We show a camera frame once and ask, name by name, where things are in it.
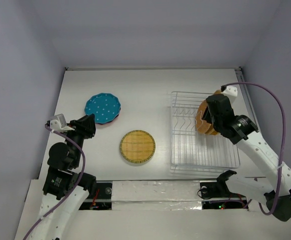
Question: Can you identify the white wire dish rack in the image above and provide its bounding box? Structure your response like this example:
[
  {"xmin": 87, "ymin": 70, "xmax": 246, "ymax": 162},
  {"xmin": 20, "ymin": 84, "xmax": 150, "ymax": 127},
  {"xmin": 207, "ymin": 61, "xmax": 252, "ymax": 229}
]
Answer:
[{"xmin": 170, "ymin": 91, "xmax": 241, "ymax": 174}]

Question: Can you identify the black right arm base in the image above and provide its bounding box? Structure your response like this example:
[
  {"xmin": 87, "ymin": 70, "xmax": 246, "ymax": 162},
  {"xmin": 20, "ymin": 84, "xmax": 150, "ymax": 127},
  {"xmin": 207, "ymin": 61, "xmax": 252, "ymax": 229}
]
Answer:
[{"xmin": 197, "ymin": 170, "xmax": 240, "ymax": 200}]

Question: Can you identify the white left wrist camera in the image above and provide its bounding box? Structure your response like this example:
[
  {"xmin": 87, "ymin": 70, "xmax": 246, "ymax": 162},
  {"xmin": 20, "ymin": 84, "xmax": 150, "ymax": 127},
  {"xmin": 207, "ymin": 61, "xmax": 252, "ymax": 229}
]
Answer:
[{"xmin": 45, "ymin": 113, "xmax": 75, "ymax": 133}]

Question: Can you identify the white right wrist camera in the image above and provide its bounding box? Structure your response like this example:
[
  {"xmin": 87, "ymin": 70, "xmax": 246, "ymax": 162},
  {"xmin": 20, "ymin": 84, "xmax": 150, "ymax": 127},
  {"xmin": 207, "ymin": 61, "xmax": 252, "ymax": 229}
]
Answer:
[{"xmin": 220, "ymin": 85, "xmax": 238, "ymax": 105}]

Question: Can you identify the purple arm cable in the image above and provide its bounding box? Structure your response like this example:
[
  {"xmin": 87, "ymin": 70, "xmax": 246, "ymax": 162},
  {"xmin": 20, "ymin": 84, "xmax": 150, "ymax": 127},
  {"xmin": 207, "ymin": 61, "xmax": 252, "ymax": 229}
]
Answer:
[
  {"xmin": 225, "ymin": 82, "xmax": 287, "ymax": 216},
  {"xmin": 21, "ymin": 124, "xmax": 87, "ymax": 240}
]

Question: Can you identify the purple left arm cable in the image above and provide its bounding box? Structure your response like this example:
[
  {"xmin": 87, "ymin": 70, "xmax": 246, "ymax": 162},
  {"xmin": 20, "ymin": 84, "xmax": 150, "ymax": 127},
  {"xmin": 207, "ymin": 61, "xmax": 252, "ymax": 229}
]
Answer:
[{"xmin": 21, "ymin": 124, "xmax": 87, "ymax": 240}]

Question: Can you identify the round woven bamboo plate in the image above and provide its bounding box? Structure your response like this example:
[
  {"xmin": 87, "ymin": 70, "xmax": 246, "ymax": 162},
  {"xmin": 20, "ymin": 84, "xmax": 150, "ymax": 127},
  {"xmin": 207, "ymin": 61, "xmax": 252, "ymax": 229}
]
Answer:
[{"xmin": 119, "ymin": 129, "xmax": 156, "ymax": 165}]

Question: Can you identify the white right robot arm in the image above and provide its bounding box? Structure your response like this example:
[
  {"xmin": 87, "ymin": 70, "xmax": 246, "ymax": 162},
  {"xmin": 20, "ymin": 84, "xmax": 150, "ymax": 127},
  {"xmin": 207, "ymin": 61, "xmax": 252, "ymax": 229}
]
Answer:
[{"xmin": 203, "ymin": 94, "xmax": 291, "ymax": 222}]

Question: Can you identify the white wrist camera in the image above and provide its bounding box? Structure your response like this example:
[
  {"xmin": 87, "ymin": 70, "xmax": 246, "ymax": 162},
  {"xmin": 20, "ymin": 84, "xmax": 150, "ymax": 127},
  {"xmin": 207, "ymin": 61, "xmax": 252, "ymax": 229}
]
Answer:
[
  {"xmin": 45, "ymin": 113, "xmax": 75, "ymax": 133},
  {"xmin": 220, "ymin": 85, "xmax": 238, "ymax": 105}
]

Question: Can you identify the white foam front strip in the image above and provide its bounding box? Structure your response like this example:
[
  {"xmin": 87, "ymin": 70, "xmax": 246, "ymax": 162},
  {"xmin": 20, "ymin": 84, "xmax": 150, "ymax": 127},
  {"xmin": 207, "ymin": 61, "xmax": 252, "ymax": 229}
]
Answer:
[{"xmin": 111, "ymin": 180, "xmax": 202, "ymax": 211}]

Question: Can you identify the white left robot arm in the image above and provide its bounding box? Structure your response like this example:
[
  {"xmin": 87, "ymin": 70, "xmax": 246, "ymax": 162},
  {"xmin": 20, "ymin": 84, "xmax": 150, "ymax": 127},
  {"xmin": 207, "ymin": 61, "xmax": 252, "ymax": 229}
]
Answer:
[{"xmin": 24, "ymin": 114, "xmax": 97, "ymax": 240}]

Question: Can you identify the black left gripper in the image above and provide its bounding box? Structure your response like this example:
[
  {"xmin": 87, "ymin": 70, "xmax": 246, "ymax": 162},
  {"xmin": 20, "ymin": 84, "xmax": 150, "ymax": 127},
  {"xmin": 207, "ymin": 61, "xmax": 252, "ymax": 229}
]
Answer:
[{"xmin": 63, "ymin": 112, "xmax": 96, "ymax": 166}]

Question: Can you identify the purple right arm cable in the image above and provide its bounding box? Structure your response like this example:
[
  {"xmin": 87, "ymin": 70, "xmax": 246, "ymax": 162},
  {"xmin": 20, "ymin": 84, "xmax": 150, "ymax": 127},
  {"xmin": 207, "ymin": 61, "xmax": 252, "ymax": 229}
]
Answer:
[{"xmin": 225, "ymin": 82, "xmax": 287, "ymax": 216}]

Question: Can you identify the blue polka dot plate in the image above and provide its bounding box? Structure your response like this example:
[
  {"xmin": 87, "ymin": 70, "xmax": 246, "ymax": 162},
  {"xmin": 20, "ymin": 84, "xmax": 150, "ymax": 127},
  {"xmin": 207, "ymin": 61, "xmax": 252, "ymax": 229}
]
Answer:
[{"xmin": 84, "ymin": 93, "xmax": 121, "ymax": 125}]

